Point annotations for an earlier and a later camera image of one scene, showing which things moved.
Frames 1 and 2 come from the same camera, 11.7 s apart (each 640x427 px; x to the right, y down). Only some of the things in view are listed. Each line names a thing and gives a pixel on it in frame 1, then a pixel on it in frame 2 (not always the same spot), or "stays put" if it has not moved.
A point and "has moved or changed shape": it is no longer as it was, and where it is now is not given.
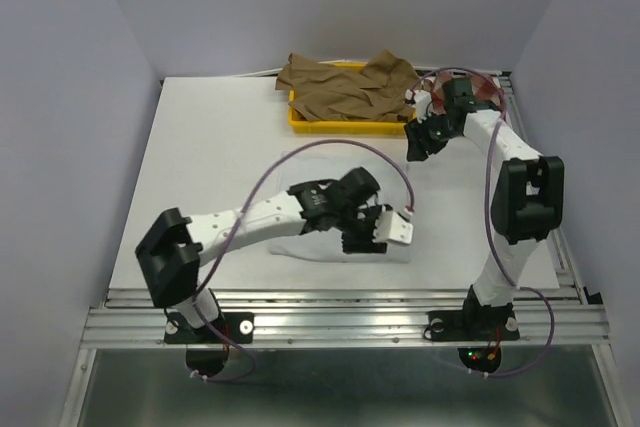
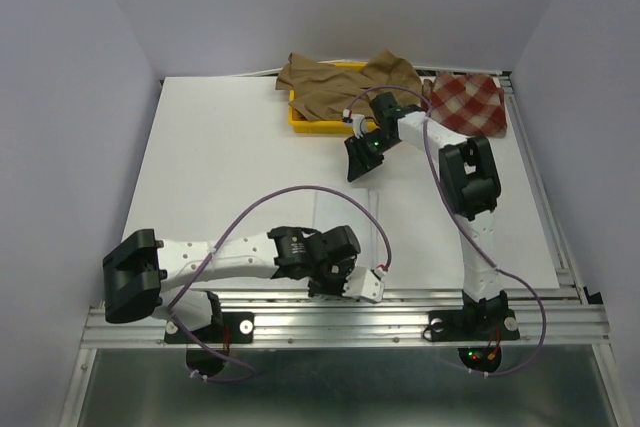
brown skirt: [375, 91] stays put
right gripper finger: [419, 143] to [366, 152]
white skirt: [389, 169] has moved or changed shape
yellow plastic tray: [386, 125] stays put
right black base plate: [472, 325] stays put
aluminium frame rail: [349, 318] stays put
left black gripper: [361, 245] to [346, 266]
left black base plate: [239, 326] stays put
